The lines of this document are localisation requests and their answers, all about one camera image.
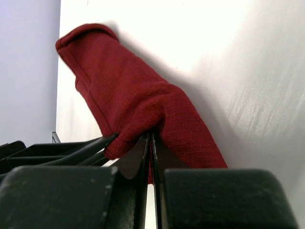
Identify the dark red cloth napkin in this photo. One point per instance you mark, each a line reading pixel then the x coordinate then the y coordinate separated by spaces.
pixel 126 96

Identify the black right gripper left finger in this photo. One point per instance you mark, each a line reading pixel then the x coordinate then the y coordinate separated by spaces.
pixel 78 197

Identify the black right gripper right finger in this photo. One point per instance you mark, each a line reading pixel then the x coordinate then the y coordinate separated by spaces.
pixel 192 198

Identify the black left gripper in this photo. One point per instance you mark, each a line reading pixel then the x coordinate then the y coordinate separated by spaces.
pixel 16 154

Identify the left corner frame post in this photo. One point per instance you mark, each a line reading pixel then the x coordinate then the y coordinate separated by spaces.
pixel 55 138

